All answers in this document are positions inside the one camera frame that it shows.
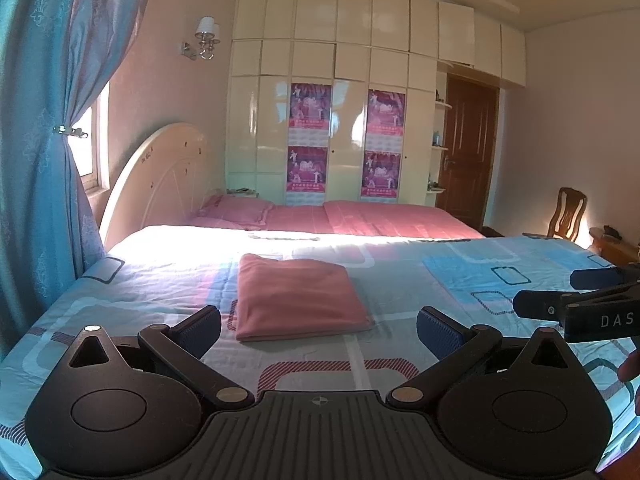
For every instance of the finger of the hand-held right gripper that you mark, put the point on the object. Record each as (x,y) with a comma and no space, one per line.
(595,278)
(537,305)

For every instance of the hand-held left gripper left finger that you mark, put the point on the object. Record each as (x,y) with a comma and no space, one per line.
(202,328)

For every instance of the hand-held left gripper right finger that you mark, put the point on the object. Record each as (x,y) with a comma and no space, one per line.
(435,332)

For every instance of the pink long-sleeved sweater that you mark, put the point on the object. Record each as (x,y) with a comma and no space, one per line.
(295,295)

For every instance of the person's right hand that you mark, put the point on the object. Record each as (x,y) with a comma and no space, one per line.
(630,370)

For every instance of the wooden side table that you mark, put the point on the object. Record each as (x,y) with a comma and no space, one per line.
(615,250)

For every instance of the blue patterned bed sheet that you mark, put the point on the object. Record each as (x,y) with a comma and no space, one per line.
(150,285)

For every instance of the wooden chair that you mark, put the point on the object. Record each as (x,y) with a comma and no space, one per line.
(567,210)

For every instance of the pink quilt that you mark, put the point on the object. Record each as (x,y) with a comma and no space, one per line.
(390,217)

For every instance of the pink pillow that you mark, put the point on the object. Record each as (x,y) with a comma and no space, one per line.
(235,207)

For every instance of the cream rounded headboard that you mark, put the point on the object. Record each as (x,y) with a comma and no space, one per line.
(155,180)

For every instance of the brown wooden door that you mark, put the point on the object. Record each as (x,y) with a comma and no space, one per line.
(467,160)

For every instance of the window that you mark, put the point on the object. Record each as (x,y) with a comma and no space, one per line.
(92,160)

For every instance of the white corner shelf unit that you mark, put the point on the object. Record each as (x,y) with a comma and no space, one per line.
(440,105)

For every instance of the cream glossy wardrobe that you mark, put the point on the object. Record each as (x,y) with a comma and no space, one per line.
(270,110)

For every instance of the blue curtain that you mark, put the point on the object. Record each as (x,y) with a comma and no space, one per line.
(40,160)

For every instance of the metal curtain tieback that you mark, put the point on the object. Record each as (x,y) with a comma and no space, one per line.
(70,131)

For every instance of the purple wall poster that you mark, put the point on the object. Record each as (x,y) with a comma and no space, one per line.
(307,170)
(387,112)
(381,175)
(311,105)

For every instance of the wall lamp with white shades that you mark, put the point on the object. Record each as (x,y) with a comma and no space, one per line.
(207,35)

